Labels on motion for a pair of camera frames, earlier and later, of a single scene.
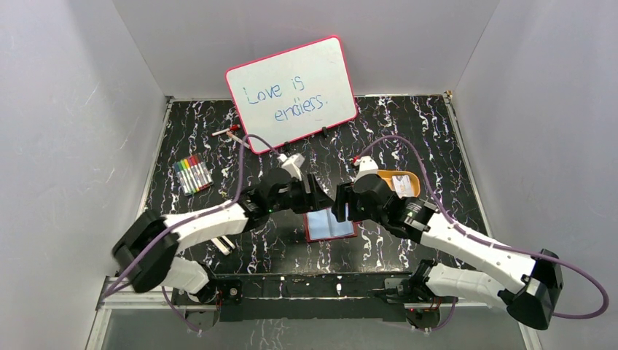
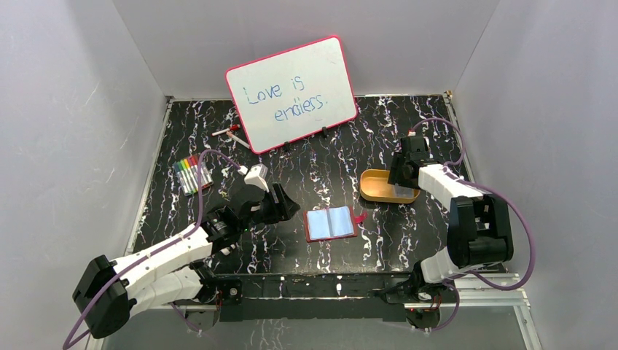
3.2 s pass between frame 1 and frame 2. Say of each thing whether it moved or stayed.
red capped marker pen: stayed
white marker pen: stayed
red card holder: stayed
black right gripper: moved
